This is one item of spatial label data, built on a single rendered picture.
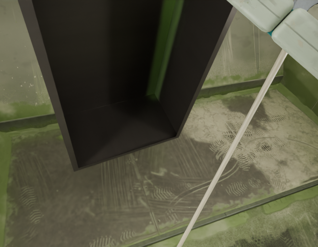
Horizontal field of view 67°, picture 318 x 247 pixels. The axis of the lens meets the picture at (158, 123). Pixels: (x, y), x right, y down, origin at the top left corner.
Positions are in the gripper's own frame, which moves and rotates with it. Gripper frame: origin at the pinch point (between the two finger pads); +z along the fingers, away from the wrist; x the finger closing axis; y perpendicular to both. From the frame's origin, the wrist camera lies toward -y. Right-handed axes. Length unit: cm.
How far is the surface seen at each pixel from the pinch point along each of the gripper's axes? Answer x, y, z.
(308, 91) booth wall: -61, 223, 32
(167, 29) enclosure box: 40, 72, 34
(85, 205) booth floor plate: 10, 42, 140
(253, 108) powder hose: -8.2, 27.2, 19.6
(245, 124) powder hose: -10.2, 27.6, 24.8
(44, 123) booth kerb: 80, 74, 156
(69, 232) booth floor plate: 5, 26, 144
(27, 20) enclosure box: 42, -4, 29
